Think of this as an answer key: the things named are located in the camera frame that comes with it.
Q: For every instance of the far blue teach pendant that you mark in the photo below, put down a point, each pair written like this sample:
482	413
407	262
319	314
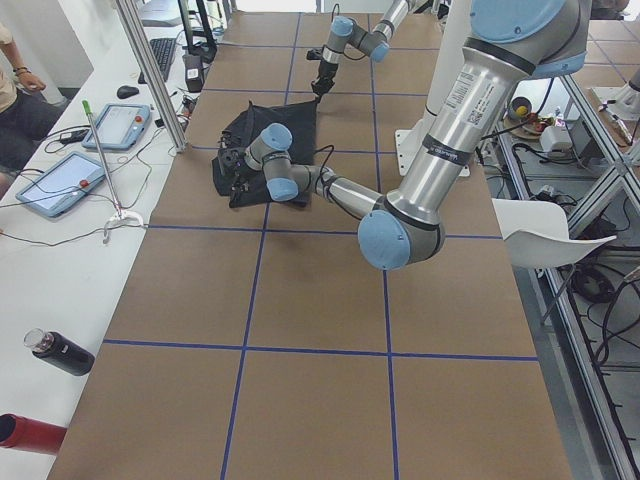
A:
119	126

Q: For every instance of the black water bottle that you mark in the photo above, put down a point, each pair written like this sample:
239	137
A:
57	350

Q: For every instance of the aluminium frame post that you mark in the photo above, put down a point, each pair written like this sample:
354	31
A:
143	53

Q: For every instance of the red cylinder bottle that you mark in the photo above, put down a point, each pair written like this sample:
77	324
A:
31	435

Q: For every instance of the seated person beige shirt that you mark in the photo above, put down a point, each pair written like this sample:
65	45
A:
25	120

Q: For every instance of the blue teach pendant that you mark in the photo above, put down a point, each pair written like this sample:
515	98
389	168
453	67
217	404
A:
119	126
62	186

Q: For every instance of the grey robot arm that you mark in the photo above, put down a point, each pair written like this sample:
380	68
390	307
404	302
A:
344	31
509	41

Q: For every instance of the white plastic chair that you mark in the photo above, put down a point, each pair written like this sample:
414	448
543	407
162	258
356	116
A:
537	236

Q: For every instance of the green tipped metal rod stand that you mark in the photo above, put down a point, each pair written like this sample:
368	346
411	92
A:
121	216

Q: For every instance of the black graphic t-shirt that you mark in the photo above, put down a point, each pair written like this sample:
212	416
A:
280	145

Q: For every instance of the white power adapter box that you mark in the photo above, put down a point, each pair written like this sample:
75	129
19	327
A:
555	139

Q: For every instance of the near blue teach pendant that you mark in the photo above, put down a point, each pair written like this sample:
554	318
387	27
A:
62	186

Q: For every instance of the bowl with yellow ball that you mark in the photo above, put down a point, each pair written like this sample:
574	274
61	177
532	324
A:
519	108

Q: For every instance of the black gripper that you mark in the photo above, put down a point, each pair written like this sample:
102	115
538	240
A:
325	71
240	172

